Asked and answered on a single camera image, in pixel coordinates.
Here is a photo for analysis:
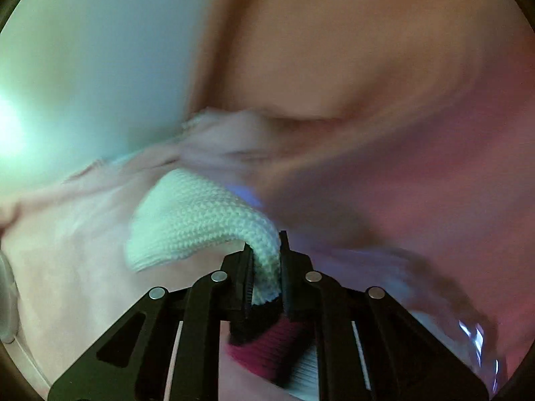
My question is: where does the white red black knit sweater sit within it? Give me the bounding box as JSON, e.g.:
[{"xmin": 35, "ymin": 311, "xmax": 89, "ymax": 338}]
[{"xmin": 125, "ymin": 169, "xmax": 319, "ymax": 400}]

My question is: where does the pink curtain with tan hem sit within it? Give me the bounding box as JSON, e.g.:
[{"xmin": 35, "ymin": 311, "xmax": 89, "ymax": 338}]
[{"xmin": 187, "ymin": 0, "xmax": 534, "ymax": 349}]

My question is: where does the pink patterned bed blanket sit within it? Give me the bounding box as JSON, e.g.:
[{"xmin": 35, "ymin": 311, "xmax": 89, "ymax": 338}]
[{"xmin": 1, "ymin": 109, "xmax": 504, "ymax": 395}]

